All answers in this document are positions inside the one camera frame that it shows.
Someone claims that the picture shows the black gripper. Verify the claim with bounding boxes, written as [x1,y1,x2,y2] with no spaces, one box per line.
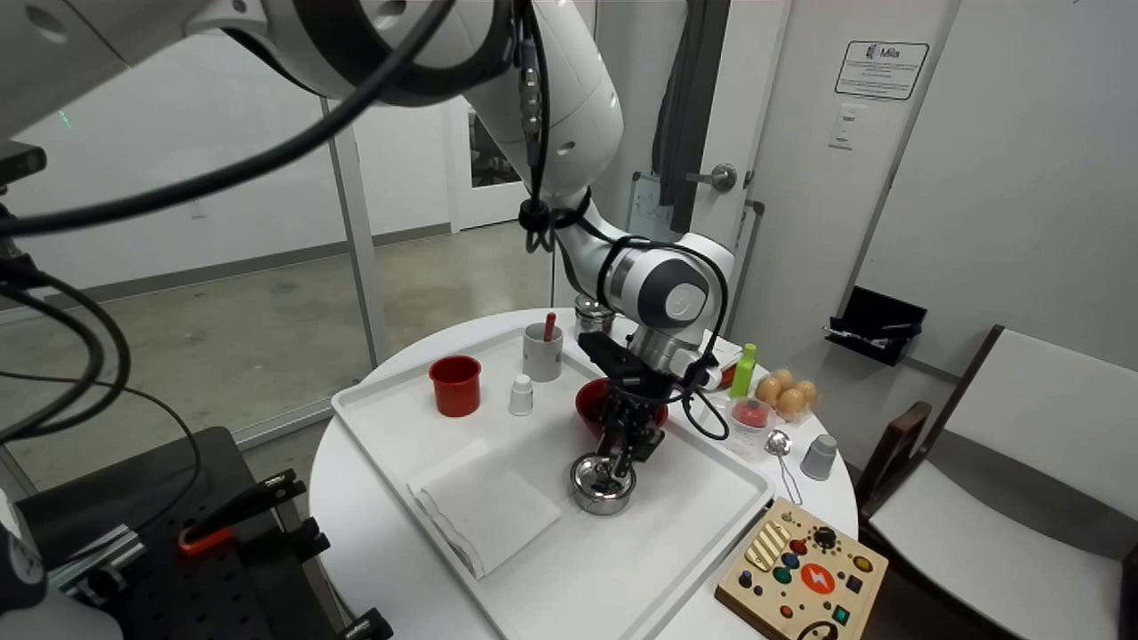
[594,368,672,473]

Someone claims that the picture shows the small silver pot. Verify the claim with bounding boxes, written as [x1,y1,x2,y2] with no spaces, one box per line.
[566,454,641,520]

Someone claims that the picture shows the red bowl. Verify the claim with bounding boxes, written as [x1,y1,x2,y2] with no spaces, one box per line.
[571,377,674,447]

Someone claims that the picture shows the large white tray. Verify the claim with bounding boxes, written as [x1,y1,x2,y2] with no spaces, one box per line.
[326,319,775,640]

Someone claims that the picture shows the white mug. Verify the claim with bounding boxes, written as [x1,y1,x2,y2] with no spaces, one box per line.
[520,319,568,384]

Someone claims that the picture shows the clear container with red food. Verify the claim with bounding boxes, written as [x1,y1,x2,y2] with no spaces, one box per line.
[720,396,780,462]

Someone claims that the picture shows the green bottle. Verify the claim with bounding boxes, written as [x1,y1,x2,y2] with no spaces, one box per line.
[726,343,760,402]

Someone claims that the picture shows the folded white cloth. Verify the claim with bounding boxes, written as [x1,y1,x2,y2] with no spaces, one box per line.
[404,436,566,583]

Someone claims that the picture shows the silver spoon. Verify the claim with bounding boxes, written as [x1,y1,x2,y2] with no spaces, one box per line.
[766,426,807,509]

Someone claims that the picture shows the red metal cup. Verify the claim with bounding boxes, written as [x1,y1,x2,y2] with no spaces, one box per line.
[428,352,486,420]

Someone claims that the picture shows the small grey cup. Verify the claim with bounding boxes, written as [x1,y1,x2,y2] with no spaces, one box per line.
[796,430,841,484]

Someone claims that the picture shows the wooden button board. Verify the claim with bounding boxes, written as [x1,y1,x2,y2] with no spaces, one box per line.
[712,493,892,640]

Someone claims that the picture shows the small leaning whiteboard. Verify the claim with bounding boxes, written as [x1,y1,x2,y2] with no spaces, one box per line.
[623,171,691,246]

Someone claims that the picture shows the white door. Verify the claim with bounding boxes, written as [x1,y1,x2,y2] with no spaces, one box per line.
[679,0,968,370]

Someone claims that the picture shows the white seat wooden chair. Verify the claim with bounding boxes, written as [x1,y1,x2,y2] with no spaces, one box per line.
[857,325,1138,640]

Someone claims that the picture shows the black perforated mounting table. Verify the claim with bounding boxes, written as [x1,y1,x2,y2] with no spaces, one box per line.
[15,424,360,640]

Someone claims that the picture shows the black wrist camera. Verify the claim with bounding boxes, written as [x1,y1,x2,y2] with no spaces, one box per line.
[576,331,647,384]

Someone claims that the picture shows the silver door handle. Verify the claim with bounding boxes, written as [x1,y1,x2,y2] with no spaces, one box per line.
[687,164,741,198]

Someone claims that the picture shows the white glass wall post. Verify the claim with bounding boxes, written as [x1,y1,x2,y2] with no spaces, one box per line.
[321,96,392,368]

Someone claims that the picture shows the black clamp orange handle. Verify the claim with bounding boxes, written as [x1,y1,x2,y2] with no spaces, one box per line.
[175,466,312,561]

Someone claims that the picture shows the white paper wall sign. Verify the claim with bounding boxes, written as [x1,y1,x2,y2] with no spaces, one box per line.
[833,36,935,107]

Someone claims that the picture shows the thin black floor cable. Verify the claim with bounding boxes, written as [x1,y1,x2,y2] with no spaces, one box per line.
[0,275,205,481]

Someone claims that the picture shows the silver metal bracket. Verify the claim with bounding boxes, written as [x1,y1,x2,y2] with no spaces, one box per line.
[46,524,150,599]

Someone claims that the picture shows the black camera stand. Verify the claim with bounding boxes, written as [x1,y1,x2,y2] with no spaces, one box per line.
[0,139,52,317]

